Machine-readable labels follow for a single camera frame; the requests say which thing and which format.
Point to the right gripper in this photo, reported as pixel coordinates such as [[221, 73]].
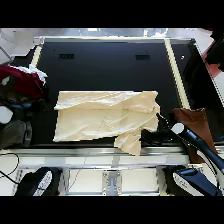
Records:
[[156, 137]]

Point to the cream shirt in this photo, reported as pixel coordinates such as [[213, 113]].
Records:
[[100, 116]]

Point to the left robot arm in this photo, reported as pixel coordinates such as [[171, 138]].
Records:
[[35, 182]]

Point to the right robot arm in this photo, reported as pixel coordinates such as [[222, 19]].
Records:
[[200, 148]]

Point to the brown garment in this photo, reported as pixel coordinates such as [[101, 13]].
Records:
[[195, 121]]

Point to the white garment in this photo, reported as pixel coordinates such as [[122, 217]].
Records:
[[37, 72]]

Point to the red garment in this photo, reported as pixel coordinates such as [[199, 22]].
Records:
[[21, 83]]

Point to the silver frame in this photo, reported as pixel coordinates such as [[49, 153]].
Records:
[[100, 152]]

